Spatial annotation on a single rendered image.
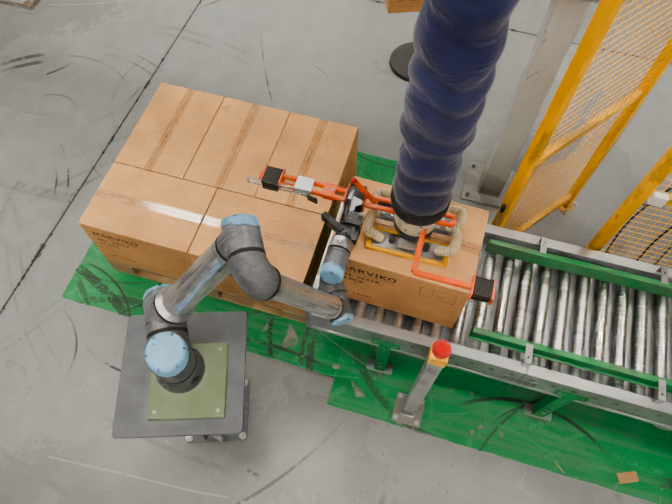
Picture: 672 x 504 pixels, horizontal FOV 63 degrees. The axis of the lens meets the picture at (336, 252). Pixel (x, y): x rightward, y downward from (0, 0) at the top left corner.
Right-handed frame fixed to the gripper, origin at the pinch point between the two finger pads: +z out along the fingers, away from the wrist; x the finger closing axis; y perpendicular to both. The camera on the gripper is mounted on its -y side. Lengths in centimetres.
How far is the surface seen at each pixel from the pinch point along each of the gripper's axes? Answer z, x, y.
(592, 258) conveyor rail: 30, -49, 112
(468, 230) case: 6, -13, 49
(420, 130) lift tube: -10, 59, 23
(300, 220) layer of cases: 13, -54, -29
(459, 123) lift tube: -9, 65, 33
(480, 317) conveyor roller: -13, -53, 66
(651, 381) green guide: -25, -46, 139
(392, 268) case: -19.9, -13.2, 22.9
